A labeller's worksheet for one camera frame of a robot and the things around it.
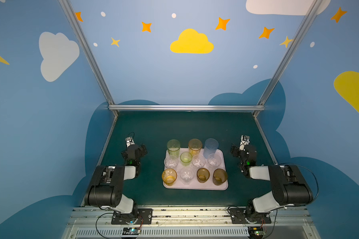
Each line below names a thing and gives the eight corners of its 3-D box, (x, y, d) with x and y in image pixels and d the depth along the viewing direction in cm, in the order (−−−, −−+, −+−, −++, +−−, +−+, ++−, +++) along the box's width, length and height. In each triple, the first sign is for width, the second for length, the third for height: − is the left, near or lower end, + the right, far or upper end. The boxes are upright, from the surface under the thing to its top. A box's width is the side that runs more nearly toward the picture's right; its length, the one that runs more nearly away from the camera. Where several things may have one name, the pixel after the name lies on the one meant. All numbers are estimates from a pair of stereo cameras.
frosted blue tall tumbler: (203, 160, 96) (205, 149, 86) (201, 148, 101) (204, 138, 91) (215, 160, 96) (219, 149, 86) (213, 149, 101) (217, 138, 91)
